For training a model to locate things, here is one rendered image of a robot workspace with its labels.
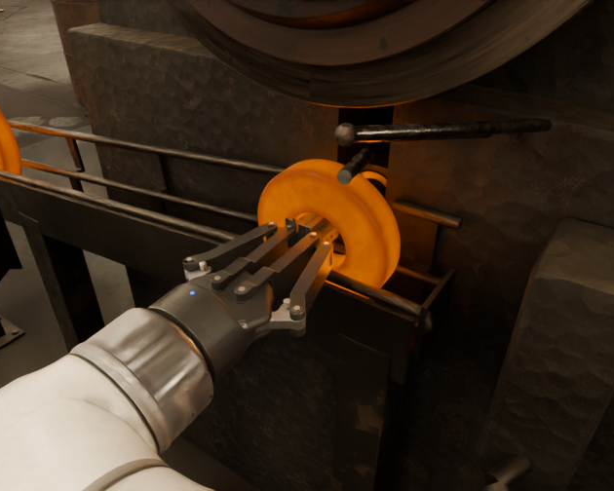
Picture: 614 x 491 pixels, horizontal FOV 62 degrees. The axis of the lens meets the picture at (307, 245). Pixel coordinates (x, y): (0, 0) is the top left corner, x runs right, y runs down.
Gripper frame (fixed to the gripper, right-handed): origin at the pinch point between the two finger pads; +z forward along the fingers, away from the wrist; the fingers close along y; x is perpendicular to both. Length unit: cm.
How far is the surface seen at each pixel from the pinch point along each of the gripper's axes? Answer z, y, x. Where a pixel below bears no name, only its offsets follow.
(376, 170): 10.3, 0.3, 1.1
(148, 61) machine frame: 7.3, -31.2, 9.4
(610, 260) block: 0.6, 24.2, 4.8
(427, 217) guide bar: 5.5, 8.5, 0.4
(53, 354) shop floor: 2, -90, -75
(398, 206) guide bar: 5.5, 5.3, 0.7
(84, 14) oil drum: 141, -245, -29
